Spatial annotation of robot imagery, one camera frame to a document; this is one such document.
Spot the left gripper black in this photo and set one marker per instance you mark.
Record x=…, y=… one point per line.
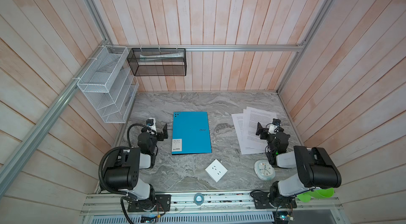
x=159, y=134

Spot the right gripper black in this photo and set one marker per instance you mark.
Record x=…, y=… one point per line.
x=263, y=132

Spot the blue folder black inside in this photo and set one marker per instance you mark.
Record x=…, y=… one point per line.
x=190, y=133

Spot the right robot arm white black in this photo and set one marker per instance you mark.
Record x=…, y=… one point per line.
x=315, y=168

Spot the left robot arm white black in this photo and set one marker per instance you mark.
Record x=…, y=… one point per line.
x=119, y=168

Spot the bottom printed paper sheet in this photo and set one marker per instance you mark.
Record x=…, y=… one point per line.
x=238, y=124

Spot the middle printed paper sheet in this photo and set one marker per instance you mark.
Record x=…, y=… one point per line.
x=251, y=117

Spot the white oval alarm clock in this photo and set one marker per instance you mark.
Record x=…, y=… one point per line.
x=264, y=170

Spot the blue tape roll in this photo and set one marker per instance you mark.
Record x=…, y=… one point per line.
x=198, y=199

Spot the green plastic funnel cup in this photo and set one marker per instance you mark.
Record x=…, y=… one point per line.
x=316, y=194

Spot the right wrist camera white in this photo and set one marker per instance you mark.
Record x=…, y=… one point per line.
x=275, y=126

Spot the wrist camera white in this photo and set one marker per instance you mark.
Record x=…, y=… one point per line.
x=151, y=123
x=275, y=126

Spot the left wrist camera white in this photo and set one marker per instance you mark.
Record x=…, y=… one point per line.
x=151, y=123

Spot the white wall socket plate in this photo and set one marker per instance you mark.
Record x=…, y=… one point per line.
x=216, y=170

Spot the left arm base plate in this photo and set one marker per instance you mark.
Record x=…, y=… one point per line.
x=158, y=203

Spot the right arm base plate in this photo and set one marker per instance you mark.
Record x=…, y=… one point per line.
x=267, y=200

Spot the white wire mesh shelf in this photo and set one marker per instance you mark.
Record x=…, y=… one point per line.
x=109, y=86

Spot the black wire mesh basket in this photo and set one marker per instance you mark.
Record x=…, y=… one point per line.
x=157, y=62

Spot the aluminium mounting rail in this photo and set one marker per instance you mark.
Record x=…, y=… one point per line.
x=214, y=201

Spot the horizontal aluminium frame bar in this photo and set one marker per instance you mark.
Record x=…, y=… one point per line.
x=228, y=48

